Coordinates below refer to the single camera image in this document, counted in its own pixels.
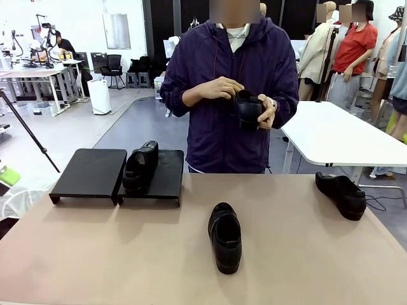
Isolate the black leather strap shoe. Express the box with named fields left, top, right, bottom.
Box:
left=315, top=171, right=368, bottom=222
left=207, top=201, right=243, bottom=275
left=122, top=140, right=159, bottom=194
left=233, top=89, right=263, bottom=131

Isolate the person's left forearm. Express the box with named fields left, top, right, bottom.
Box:
left=272, top=95, right=300, bottom=130

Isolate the person's right forearm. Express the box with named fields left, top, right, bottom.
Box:
left=160, top=83, right=195, bottom=118

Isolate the black shoe stand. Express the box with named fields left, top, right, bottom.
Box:
left=48, top=148, right=128, bottom=207
left=116, top=148, right=185, bottom=208

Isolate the person's right hand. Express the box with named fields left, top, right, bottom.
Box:
left=192, top=77, right=245, bottom=104

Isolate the person's left hand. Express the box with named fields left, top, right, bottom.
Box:
left=256, top=94, right=277, bottom=130

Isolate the clear storage box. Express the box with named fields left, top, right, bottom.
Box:
left=15, top=101, right=55, bottom=118

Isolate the long background workbench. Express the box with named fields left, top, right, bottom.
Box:
left=0, top=69, right=64, bottom=117

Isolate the white air purifier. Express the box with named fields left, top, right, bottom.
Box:
left=86, top=79, right=112, bottom=116

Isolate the seated person in black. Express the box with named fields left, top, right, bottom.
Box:
left=54, top=30, right=78, bottom=61

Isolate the black monitor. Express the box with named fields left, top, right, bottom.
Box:
left=90, top=52, right=108, bottom=72

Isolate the black background robot rig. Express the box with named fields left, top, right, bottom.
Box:
left=30, top=13, right=62, bottom=69

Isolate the black office chair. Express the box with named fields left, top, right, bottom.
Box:
left=100, top=54, right=126, bottom=90

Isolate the computer case with lights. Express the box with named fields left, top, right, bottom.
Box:
left=153, top=76, right=166, bottom=101

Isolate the black backpack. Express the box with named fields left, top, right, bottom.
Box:
left=127, top=54, right=154, bottom=74

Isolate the white humanoid background robot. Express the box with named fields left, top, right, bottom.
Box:
left=163, top=35, right=182, bottom=60

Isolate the person in purple jacket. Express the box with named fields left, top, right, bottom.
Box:
left=160, top=14, right=300, bottom=174

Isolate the white table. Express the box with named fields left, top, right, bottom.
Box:
left=280, top=100, right=407, bottom=201

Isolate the mannequin in beige coat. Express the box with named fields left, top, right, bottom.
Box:
left=297, top=1, right=338, bottom=102

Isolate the mannequin with bucket hat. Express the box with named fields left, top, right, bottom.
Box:
left=370, top=5, right=407, bottom=125

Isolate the light blue garment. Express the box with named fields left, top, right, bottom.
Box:
left=389, top=30, right=407, bottom=99

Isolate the grey wall panel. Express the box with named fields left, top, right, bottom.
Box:
left=102, top=13, right=132, bottom=50

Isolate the black floor cable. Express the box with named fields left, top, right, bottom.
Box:
left=364, top=193, right=387, bottom=212

